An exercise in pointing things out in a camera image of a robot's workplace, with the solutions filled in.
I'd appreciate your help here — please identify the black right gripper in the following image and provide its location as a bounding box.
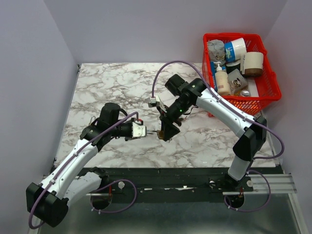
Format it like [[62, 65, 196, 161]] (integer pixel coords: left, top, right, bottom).
[[156, 98, 191, 141]]

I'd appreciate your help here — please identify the round brass padlock with keys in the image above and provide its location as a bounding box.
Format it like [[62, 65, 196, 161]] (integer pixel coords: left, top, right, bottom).
[[146, 130, 164, 140]]

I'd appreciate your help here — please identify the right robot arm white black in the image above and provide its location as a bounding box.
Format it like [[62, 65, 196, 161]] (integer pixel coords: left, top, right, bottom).
[[157, 74, 267, 191]]

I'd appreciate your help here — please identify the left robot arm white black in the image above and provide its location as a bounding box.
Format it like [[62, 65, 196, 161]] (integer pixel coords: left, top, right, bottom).
[[26, 102, 147, 229]]

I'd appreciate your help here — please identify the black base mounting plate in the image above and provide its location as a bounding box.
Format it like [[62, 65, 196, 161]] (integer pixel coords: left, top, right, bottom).
[[51, 167, 254, 204]]

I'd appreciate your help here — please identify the lotion pump bottle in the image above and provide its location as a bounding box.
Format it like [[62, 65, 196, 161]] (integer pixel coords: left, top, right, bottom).
[[214, 62, 231, 96]]

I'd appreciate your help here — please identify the printed grey cup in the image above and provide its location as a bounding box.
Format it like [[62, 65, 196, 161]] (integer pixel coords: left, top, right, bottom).
[[228, 69, 248, 95]]

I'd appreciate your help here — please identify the blue white paper cup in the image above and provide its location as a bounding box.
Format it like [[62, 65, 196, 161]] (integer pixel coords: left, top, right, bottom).
[[224, 38, 247, 62]]

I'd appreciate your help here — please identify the red plastic basket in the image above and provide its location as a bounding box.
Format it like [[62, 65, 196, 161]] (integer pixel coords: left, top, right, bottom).
[[202, 33, 282, 116]]

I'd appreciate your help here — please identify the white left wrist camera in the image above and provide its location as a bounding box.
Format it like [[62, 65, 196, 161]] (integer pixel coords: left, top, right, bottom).
[[132, 121, 147, 138]]

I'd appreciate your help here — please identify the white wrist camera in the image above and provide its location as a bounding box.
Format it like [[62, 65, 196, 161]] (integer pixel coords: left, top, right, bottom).
[[132, 121, 147, 138], [148, 96, 166, 111]]

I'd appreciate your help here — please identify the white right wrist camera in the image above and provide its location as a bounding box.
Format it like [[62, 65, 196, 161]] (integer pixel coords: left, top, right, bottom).
[[148, 96, 166, 111]]

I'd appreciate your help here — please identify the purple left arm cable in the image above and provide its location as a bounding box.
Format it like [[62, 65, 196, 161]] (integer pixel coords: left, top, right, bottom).
[[28, 111, 143, 230]]

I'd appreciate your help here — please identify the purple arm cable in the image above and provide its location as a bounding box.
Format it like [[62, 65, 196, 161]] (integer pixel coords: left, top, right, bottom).
[[151, 60, 285, 171], [28, 111, 143, 230]]

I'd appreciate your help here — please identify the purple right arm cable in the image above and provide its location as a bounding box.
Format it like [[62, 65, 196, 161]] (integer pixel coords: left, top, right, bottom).
[[151, 60, 285, 171]]

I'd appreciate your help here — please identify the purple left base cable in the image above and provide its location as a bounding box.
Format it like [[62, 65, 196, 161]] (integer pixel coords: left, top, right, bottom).
[[91, 179, 137, 214]]

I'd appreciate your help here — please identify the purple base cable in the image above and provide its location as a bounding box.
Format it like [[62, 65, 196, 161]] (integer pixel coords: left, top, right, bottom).
[[224, 169, 273, 212], [91, 179, 137, 214]]

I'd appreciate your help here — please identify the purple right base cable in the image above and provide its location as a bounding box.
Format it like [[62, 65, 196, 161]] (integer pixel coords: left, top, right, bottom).
[[224, 169, 273, 212]]

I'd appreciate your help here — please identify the aluminium rail frame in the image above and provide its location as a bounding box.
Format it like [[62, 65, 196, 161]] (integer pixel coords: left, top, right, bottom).
[[26, 173, 308, 234]]

